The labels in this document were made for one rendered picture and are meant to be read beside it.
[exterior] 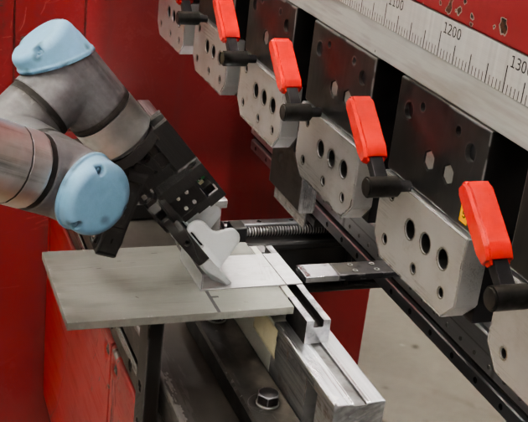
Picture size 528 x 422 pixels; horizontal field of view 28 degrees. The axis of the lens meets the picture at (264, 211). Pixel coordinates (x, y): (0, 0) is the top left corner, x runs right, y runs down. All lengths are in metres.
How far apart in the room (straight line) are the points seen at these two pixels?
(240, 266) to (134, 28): 0.84
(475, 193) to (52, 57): 0.51
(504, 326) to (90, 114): 0.53
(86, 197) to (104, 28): 1.08
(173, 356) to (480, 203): 0.68
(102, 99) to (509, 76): 0.49
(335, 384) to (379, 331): 2.20
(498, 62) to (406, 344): 2.54
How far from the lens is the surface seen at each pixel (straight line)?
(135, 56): 2.06
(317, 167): 1.07
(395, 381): 3.09
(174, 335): 1.39
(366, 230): 1.59
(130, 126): 1.14
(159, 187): 1.19
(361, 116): 0.91
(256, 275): 1.28
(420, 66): 0.89
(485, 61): 0.80
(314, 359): 1.18
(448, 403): 3.04
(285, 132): 1.17
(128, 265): 1.29
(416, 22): 0.90
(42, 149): 0.96
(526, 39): 0.76
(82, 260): 1.29
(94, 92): 1.12
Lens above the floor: 1.56
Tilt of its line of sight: 22 degrees down
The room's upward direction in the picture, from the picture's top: 7 degrees clockwise
